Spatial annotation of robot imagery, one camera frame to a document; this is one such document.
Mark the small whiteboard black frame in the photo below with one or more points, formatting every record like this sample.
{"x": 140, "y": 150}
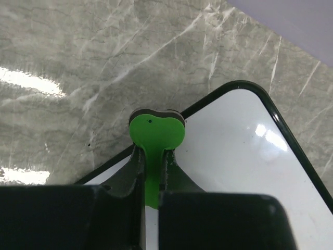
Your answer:
{"x": 262, "y": 191}

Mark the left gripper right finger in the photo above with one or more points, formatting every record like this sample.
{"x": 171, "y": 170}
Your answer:
{"x": 182, "y": 209}

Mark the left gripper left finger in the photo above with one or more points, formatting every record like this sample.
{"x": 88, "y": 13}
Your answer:
{"x": 126, "y": 187}

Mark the green whiteboard eraser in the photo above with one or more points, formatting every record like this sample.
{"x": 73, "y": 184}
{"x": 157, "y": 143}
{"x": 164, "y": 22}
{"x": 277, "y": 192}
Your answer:
{"x": 155, "y": 131}

